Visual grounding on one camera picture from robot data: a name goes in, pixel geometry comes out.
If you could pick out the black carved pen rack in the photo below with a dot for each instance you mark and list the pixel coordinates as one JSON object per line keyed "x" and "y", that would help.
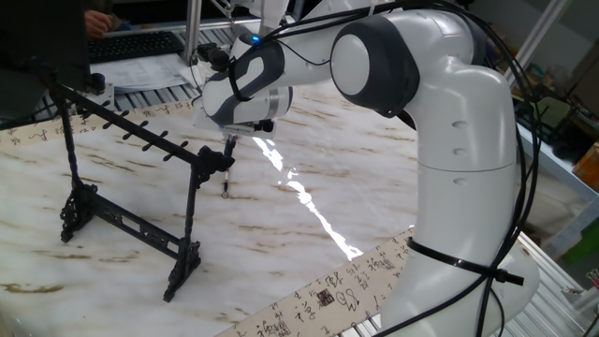
{"x": 213, "y": 161}

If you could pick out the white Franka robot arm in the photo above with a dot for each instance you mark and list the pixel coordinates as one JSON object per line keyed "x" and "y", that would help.
{"x": 458, "y": 187}

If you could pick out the silver camera with blue cap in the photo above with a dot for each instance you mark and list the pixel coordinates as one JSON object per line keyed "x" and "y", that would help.
{"x": 236, "y": 128}

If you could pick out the brown calligraphy brush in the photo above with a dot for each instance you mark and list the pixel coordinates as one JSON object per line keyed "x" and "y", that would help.
{"x": 226, "y": 180}

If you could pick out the small black camera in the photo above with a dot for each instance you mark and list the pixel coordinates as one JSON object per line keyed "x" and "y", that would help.
{"x": 215, "y": 57}

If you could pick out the white paper stack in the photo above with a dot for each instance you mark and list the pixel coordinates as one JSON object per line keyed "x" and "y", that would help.
{"x": 140, "y": 72}

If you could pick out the black monitor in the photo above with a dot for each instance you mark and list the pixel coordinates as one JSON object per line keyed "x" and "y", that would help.
{"x": 42, "y": 47}

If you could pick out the aluminium post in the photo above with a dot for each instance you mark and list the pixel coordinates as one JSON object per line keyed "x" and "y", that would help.
{"x": 192, "y": 33}

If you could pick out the bare operator hand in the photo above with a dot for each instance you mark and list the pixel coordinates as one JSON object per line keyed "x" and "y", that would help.
{"x": 97, "y": 23}

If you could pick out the black knob on white base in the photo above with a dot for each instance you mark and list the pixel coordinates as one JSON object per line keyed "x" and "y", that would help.
{"x": 97, "y": 83}

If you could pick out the orange box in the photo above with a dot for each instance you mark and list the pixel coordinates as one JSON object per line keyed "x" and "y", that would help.
{"x": 590, "y": 168}

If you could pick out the black keyboard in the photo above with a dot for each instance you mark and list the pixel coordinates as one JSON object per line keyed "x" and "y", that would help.
{"x": 135, "y": 46}

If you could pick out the glossy marble pattern sheet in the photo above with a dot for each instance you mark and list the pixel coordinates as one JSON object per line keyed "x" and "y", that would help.
{"x": 327, "y": 164}

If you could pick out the green object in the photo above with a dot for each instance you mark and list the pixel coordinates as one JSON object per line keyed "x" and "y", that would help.
{"x": 585, "y": 248}

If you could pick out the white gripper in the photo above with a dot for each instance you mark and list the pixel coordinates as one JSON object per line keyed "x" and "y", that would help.
{"x": 199, "y": 117}

